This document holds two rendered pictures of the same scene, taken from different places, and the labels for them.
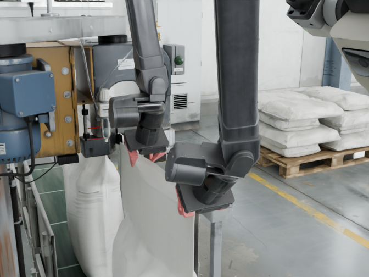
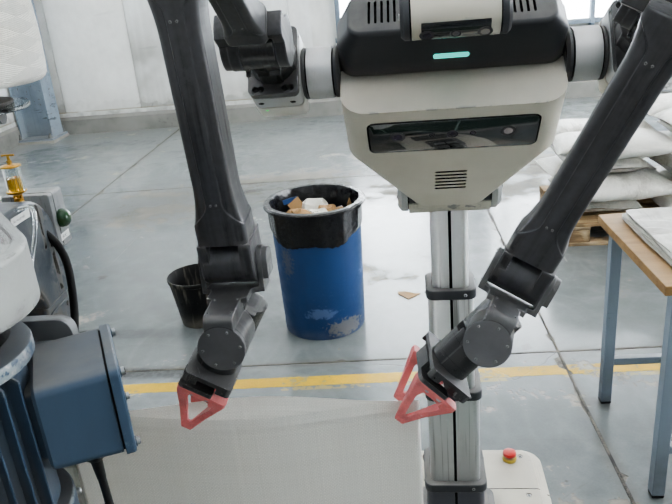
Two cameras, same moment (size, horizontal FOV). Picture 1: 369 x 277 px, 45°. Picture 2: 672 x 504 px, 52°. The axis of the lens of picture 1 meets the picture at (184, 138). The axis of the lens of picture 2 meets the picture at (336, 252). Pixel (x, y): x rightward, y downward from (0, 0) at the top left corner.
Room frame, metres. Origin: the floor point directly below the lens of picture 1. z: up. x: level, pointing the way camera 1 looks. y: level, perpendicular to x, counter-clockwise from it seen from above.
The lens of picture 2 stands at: (0.50, 0.72, 1.60)
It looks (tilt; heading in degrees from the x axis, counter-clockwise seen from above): 21 degrees down; 300
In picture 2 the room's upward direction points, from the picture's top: 5 degrees counter-clockwise
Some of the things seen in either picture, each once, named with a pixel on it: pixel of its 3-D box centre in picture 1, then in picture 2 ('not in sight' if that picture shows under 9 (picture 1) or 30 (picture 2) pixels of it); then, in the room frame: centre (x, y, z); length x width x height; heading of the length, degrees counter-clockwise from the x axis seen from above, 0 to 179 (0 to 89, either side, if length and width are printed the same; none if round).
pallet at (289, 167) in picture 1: (307, 148); not in sight; (4.27, -1.24, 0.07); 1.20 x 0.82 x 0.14; 117
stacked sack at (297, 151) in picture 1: (281, 140); not in sight; (4.09, -0.93, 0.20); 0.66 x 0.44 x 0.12; 25
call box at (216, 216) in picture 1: (216, 207); not in sight; (1.34, -0.11, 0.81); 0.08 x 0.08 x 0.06; 25
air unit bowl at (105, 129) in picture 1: (105, 127); not in sight; (1.25, 0.23, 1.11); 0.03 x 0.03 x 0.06
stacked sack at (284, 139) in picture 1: (299, 133); not in sight; (3.95, -1.06, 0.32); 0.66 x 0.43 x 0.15; 117
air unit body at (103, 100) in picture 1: (106, 115); not in sight; (1.25, 0.23, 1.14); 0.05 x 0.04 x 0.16; 115
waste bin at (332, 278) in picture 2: not in sight; (320, 262); (2.12, -1.96, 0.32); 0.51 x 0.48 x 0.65; 115
